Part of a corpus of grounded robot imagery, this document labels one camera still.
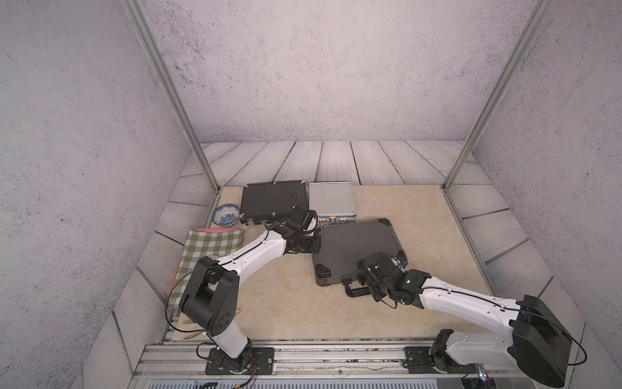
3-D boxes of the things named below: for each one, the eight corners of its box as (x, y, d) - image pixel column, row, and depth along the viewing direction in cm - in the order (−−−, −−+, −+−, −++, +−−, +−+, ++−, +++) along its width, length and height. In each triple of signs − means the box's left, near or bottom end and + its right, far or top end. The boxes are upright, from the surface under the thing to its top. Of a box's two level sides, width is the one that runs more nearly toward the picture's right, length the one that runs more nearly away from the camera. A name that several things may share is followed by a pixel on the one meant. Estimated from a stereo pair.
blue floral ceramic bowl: (212, 227, 107) (209, 222, 104) (218, 209, 114) (216, 204, 111) (235, 227, 107) (233, 222, 104) (240, 209, 114) (238, 204, 111)
